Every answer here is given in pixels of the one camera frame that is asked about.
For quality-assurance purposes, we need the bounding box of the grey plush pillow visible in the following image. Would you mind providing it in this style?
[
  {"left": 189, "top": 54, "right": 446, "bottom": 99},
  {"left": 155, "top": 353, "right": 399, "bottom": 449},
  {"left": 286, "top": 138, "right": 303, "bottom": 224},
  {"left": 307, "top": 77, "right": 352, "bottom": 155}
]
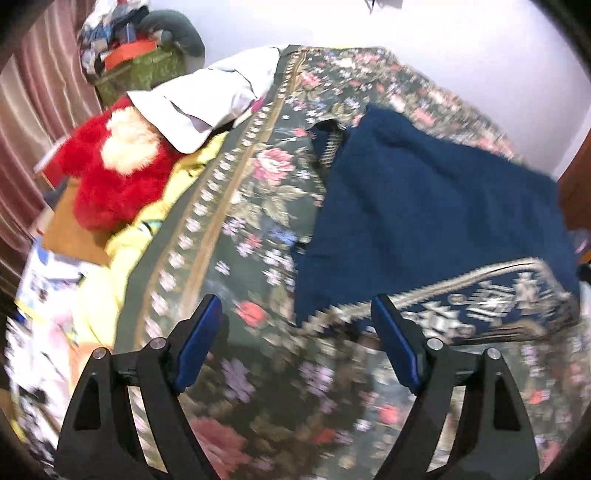
[{"left": 137, "top": 10, "right": 205, "bottom": 57}]

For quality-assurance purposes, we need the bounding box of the yellow bed sheet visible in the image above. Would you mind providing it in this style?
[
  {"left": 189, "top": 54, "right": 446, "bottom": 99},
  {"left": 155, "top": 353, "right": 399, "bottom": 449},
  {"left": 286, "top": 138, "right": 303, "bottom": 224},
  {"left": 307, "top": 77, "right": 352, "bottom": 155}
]
[{"left": 16, "top": 132, "right": 226, "bottom": 347}]

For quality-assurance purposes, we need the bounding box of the brown wooden door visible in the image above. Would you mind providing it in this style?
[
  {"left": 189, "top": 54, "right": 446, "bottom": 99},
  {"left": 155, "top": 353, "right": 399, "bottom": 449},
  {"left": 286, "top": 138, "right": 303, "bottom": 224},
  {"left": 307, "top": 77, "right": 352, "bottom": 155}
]
[{"left": 558, "top": 132, "right": 591, "bottom": 234}]

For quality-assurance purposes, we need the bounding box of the green storage box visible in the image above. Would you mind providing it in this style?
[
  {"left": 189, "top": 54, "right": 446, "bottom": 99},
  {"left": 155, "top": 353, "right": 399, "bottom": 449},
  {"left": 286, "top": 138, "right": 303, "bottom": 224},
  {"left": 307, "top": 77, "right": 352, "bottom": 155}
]
[{"left": 94, "top": 46, "right": 186, "bottom": 108}]

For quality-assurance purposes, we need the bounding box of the red fluffy plush toy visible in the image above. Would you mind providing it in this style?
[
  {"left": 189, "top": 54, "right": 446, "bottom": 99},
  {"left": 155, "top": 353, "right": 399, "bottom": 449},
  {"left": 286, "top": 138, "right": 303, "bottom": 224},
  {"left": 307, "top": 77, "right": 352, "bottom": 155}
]
[{"left": 54, "top": 95, "right": 184, "bottom": 231}]

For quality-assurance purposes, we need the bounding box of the orange box lid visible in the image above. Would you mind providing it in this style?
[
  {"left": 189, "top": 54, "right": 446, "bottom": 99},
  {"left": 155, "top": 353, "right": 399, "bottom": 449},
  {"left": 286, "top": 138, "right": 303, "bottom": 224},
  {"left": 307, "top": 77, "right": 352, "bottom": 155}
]
[{"left": 103, "top": 39, "right": 157, "bottom": 70}]

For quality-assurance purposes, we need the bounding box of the white pillow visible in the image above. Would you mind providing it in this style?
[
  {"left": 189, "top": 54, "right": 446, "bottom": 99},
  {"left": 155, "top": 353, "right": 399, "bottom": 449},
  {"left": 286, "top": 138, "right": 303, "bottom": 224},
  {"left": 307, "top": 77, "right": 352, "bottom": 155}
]
[{"left": 127, "top": 47, "right": 280, "bottom": 154}]

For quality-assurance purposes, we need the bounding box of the navy patterned sarong cloth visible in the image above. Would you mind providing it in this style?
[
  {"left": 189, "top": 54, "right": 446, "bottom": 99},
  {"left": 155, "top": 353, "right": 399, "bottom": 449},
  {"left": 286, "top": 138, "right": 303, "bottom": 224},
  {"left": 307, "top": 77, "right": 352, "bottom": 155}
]
[{"left": 294, "top": 105, "right": 580, "bottom": 343}]

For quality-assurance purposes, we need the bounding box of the floral dark green bedspread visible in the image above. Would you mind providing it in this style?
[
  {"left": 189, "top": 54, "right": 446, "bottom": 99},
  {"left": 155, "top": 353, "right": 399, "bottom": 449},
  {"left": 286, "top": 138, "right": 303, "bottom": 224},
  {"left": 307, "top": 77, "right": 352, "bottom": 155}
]
[{"left": 112, "top": 44, "right": 591, "bottom": 480}]

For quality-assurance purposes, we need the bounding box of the striped maroon curtain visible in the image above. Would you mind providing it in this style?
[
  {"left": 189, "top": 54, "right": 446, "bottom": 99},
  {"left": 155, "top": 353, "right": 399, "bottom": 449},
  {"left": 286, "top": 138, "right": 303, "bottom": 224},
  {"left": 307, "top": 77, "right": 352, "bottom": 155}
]
[{"left": 1, "top": 1, "right": 101, "bottom": 294}]

